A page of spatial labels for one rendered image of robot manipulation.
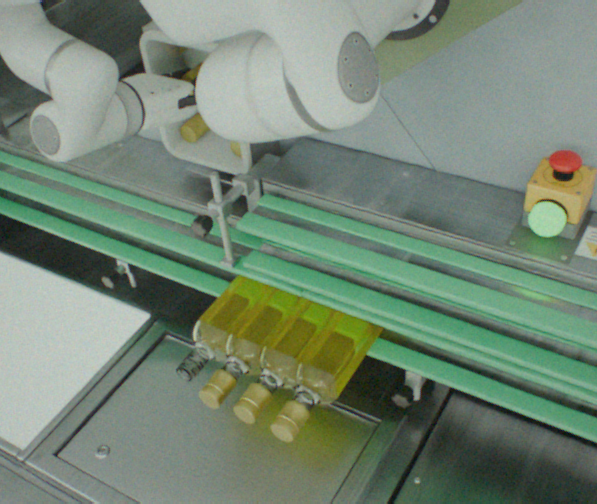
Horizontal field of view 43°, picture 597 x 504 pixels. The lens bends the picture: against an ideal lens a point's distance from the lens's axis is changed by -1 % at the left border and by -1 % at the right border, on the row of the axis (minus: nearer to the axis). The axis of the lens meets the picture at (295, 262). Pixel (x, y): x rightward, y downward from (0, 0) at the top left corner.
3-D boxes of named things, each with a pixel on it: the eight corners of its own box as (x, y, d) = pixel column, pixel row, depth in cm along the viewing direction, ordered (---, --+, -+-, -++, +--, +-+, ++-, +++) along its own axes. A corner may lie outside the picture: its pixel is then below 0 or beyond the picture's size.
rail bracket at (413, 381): (425, 356, 119) (387, 419, 111) (426, 327, 115) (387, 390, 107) (449, 365, 118) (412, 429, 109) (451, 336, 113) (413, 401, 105)
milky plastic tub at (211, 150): (195, 128, 133) (164, 154, 127) (170, 6, 118) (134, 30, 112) (279, 151, 125) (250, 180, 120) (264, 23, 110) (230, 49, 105)
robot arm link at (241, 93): (258, 3, 78) (161, 78, 69) (361, -30, 69) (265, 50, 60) (297, 87, 82) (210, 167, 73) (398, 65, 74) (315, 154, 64)
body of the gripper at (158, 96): (91, 129, 105) (145, 109, 113) (147, 145, 100) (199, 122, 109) (86, 76, 101) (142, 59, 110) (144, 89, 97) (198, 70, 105)
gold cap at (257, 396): (252, 394, 105) (234, 418, 102) (248, 378, 103) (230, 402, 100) (274, 404, 103) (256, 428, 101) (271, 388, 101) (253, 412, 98)
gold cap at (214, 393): (218, 381, 108) (200, 403, 105) (214, 365, 105) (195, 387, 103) (239, 390, 106) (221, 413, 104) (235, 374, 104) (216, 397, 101)
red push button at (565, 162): (541, 183, 96) (545, 160, 93) (551, 166, 98) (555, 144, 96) (573, 191, 94) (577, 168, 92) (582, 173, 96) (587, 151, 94)
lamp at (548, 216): (530, 221, 99) (523, 235, 97) (535, 194, 96) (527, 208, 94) (565, 231, 97) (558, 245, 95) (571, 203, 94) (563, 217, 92)
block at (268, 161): (269, 198, 125) (246, 223, 120) (263, 150, 118) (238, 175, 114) (288, 204, 123) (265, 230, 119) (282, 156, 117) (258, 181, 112)
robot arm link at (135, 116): (81, 133, 103) (95, 127, 105) (130, 146, 99) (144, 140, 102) (75, 79, 100) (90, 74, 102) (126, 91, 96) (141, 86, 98)
